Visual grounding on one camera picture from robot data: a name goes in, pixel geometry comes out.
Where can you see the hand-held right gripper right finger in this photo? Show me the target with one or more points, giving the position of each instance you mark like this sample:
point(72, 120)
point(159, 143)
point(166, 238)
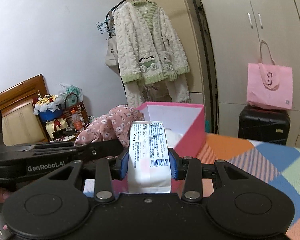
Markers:
point(173, 165)

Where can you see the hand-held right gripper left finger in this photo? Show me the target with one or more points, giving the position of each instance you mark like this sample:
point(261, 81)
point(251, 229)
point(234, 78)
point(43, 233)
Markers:
point(122, 167)

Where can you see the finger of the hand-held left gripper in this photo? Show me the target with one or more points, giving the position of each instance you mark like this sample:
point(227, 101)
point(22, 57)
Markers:
point(100, 150)

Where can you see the white tissue packet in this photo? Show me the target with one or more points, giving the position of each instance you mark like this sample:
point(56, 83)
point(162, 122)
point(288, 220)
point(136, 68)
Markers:
point(150, 155)

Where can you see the white plush toy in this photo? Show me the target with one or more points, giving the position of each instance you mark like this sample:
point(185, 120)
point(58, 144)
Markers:
point(175, 137)

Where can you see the pink cardboard box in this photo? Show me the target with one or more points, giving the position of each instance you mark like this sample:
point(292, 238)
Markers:
point(192, 130)

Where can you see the orange drink bottle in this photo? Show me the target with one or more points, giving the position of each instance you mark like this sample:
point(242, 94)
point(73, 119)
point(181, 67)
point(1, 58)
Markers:
point(77, 122)

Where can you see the wooden headboard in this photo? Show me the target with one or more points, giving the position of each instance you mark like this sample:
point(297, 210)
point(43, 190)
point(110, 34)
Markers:
point(17, 120)

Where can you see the woven basket bag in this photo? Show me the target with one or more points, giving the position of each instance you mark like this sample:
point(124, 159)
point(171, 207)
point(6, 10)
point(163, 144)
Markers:
point(68, 115)

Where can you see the cream handbag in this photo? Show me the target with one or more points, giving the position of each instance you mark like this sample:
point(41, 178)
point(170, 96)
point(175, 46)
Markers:
point(55, 128)

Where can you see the plastic bag with green pack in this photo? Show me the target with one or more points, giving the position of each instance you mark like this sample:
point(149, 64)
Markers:
point(72, 91)

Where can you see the flower bouquet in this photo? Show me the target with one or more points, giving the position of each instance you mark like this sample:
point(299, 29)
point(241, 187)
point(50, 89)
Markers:
point(47, 105)

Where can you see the fluffy white pants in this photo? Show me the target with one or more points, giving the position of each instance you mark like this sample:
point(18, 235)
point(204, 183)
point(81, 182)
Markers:
point(177, 92)

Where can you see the black pole stand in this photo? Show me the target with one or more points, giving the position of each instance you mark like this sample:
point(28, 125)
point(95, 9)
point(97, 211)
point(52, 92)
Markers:
point(210, 80)

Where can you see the beige canvas tote bag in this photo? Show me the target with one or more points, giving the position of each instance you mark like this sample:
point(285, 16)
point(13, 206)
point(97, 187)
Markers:
point(111, 55)

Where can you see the black suitcase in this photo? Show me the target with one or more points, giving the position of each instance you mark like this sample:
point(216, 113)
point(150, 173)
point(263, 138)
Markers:
point(263, 125)

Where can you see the fluffy white green jacket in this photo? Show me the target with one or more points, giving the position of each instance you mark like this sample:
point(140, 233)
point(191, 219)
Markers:
point(145, 42)

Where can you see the pink tote bag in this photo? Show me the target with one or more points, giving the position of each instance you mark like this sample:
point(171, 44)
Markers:
point(270, 95)

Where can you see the bunch of blue hangers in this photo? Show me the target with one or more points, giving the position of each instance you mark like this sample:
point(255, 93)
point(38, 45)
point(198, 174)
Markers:
point(105, 26)

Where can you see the beige wardrobe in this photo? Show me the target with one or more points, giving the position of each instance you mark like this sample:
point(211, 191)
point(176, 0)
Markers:
point(277, 0)

